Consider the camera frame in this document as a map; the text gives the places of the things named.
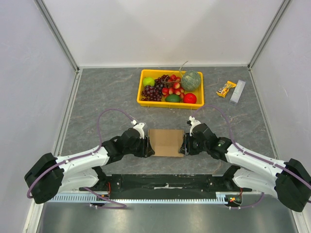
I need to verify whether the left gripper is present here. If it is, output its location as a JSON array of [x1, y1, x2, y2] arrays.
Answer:
[[124, 135, 155, 158]]

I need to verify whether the purple cable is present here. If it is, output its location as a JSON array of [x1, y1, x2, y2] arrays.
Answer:
[[26, 109, 137, 209], [191, 104, 311, 210]]

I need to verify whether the yellow plastic tray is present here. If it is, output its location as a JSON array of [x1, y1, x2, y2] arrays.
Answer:
[[137, 69, 205, 110]]

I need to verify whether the yellow candy bar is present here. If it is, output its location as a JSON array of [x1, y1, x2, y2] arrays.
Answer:
[[216, 81, 237, 98]]

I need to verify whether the aluminium frame post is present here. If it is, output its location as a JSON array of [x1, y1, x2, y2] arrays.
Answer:
[[34, 0, 80, 71], [247, 0, 292, 70]]

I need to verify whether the red strawberry cluster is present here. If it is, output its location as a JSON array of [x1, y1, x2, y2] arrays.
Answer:
[[161, 74, 185, 96]]

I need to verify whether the right aluminium frame post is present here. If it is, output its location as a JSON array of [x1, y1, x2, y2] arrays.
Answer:
[[247, 0, 292, 70]]

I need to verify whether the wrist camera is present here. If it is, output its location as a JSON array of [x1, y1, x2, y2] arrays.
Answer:
[[187, 116, 201, 136], [131, 119, 146, 139]]

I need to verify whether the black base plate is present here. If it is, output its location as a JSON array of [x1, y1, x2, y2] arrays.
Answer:
[[90, 174, 240, 200]]

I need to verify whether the slotted cable duct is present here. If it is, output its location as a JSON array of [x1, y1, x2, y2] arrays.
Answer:
[[48, 192, 229, 204]]

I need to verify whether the purple grape bunch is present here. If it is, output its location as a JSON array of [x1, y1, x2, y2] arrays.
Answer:
[[141, 76, 165, 101]]

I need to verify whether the brown cardboard box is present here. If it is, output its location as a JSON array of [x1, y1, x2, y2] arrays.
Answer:
[[148, 129, 184, 157]]

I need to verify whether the red tomato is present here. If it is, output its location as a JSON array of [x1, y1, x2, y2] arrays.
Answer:
[[183, 93, 197, 104]]

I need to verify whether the left aluminium frame post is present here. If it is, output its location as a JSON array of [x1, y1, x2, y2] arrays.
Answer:
[[34, 0, 80, 71]]

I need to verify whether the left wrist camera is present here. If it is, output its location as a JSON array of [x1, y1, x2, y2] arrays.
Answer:
[[131, 119, 146, 139]]

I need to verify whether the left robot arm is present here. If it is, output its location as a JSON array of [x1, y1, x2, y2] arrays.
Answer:
[[24, 128, 155, 204]]

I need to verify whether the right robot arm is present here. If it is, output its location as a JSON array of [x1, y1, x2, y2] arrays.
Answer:
[[180, 120, 311, 212]]

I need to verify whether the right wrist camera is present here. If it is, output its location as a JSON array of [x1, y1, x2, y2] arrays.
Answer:
[[187, 116, 201, 136]]

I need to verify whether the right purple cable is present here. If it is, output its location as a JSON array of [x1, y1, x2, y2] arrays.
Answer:
[[191, 104, 311, 210]]

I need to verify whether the green netted melon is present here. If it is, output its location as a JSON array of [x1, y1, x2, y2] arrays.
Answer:
[[179, 61, 201, 91]]

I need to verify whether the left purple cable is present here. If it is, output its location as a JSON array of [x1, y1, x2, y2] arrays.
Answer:
[[26, 109, 137, 209]]

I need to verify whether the grey slim box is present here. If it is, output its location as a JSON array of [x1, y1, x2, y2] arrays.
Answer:
[[229, 80, 246, 106]]

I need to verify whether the green apple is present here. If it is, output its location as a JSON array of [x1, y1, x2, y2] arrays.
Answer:
[[142, 77, 155, 87]]

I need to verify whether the green avocado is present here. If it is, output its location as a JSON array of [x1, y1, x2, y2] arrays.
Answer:
[[165, 94, 181, 103]]

